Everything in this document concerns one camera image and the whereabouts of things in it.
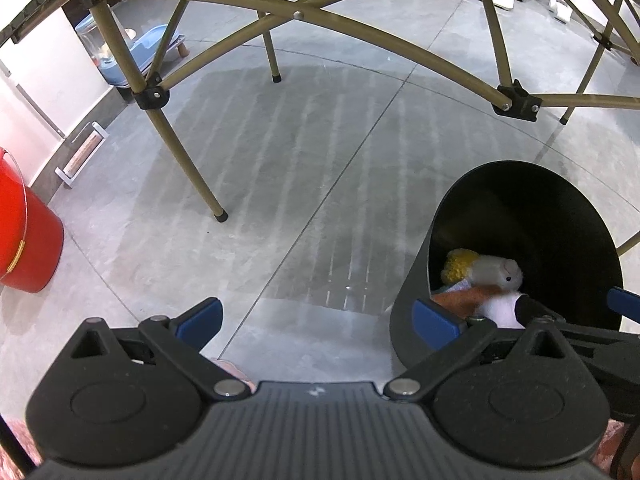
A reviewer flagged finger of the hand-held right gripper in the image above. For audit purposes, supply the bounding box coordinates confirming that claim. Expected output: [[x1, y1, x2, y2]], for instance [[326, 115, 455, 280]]
[[607, 287, 640, 322], [515, 294, 640, 350]]

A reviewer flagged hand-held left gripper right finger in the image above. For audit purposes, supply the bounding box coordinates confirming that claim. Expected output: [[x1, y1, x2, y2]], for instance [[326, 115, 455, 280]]
[[382, 297, 576, 403]]

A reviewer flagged blue pet water dispenser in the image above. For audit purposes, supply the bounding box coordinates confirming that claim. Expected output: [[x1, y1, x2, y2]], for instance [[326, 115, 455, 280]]
[[75, 12, 132, 86]]

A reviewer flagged red plastic bucket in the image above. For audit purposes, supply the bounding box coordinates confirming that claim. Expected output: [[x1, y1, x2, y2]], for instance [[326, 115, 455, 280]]
[[0, 147, 65, 293]]

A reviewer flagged person's right leg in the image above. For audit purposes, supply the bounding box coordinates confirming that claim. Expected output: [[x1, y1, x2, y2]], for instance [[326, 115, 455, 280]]
[[600, 420, 640, 480]]

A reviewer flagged person's leg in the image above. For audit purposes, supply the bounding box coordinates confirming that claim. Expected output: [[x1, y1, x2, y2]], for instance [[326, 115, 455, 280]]
[[600, 420, 640, 480], [209, 357, 257, 393]]

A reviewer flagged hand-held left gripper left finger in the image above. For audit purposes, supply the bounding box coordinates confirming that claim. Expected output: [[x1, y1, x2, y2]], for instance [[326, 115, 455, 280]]
[[65, 297, 253, 403]]

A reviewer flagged person's left leg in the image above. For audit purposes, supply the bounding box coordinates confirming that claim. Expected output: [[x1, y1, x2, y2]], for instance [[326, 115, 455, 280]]
[[209, 357, 257, 393]]

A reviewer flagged white round foam sponge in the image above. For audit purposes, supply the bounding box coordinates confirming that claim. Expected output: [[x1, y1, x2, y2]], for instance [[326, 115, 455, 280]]
[[482, 292, 526, 329]]

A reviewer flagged orange cloth item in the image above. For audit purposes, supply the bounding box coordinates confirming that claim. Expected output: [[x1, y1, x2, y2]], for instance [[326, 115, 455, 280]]
[[431, 284, 501, 320]]

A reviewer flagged black trash bin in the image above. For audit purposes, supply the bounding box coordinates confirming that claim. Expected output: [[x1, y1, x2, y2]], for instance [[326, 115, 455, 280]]
[[389, 160, 624, 373]]

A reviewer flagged tan slatted folding table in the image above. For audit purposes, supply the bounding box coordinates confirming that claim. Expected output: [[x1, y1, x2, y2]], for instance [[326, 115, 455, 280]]
[[0, 0, 640, 256]]

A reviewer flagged yellow white plush toy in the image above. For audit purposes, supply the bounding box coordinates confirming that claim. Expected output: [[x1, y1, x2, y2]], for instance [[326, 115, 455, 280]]
[[440, 249, 524, 293]]

